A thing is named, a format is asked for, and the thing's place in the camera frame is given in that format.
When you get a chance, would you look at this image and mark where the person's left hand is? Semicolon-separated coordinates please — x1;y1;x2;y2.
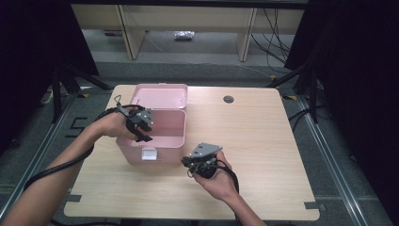
93;108;138;141

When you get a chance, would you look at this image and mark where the right hand-held gripper black cable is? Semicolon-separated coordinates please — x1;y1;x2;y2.
187;158;242;226

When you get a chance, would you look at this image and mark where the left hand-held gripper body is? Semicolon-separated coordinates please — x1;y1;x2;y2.
117;105;154;133

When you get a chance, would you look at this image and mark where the crumpled silver foil packet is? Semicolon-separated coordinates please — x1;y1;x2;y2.
173;30;196;41

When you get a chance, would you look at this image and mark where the person's right hand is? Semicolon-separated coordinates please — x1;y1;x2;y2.
192;151;239;202

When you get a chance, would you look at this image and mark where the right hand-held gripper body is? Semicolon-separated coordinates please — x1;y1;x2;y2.
188;142;224;180

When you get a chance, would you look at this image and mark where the black curtain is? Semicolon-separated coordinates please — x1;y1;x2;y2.
0;0;98;158
283;0;399;218

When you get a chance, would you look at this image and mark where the beige wooden desk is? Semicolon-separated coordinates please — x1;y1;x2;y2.
68;3;305;62

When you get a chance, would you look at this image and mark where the white floor object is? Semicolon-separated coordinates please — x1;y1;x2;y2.
41;89;55;105

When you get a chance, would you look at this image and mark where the pink storage box white handle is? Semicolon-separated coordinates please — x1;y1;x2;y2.
116;83;188;166

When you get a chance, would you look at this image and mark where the black metal stand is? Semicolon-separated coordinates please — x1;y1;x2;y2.
51;64;112;123
266;62;319;124

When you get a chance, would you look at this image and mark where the bundle of black cables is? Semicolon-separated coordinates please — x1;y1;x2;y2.
250;8;291;74

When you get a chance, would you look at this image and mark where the aluminium floor rail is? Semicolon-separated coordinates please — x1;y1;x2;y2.
0;92;79;226
295;93;368;226

